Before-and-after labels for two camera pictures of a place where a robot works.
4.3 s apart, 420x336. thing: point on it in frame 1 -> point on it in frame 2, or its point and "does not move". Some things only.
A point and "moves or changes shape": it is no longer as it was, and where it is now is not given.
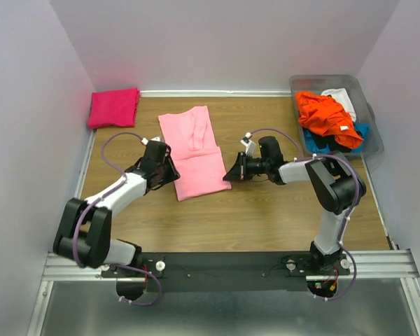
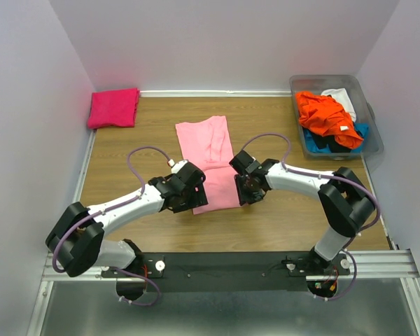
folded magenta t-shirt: (117, 107) does not move
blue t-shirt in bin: (362, 130) does not move
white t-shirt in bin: (341, 96) does not move
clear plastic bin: (334, 113) does not move
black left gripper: (166, 168) -> (197, 195)
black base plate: (222, 271) does not move
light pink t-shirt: (198, 158) moves or changes shape
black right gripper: (243, 167) -> (241, 191)
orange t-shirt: (323, 115) does not move
